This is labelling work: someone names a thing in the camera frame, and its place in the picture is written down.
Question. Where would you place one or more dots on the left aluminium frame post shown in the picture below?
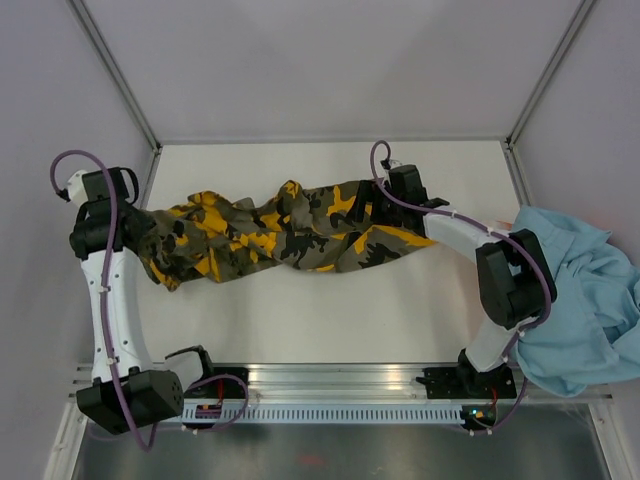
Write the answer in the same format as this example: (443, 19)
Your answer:
(98, 43)

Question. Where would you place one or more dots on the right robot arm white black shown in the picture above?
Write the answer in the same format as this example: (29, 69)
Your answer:
(516, 287)

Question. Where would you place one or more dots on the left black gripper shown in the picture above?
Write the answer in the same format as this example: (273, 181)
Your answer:
(130, 207)

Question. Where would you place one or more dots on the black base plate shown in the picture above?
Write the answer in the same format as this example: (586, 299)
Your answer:
(222, 383)
(460, 383)

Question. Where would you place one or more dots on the white slotted cable duct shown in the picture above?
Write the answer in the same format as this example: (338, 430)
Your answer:
(265, 413)

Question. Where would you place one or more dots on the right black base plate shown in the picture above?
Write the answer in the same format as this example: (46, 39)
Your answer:
(460, 383)

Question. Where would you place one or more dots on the orange garment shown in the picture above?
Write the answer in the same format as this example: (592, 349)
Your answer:
(502, 225)

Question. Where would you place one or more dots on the aluminium frame post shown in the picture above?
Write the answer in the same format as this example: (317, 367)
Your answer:
(561, 50)
(98, 43)

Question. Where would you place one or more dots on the right aluminium frame post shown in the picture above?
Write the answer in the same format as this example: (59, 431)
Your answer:
(561, 50)

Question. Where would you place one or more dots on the camouflage trousers yellow green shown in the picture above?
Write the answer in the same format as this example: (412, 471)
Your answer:
(312, 230)

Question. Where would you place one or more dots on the light blue garment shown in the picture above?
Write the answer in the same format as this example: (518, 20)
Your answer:
(592, 334)

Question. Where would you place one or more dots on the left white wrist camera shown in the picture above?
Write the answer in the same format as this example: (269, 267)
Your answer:
(75, 188)

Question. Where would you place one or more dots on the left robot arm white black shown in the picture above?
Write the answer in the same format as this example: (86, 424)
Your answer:
(128, 390)

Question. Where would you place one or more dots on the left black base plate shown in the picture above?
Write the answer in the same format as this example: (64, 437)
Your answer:
(222, 383)

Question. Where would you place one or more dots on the aluminium mounting rail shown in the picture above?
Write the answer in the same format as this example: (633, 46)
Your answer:
(354, 383)

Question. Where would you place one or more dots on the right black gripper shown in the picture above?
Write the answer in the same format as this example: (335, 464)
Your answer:
(368, 191)

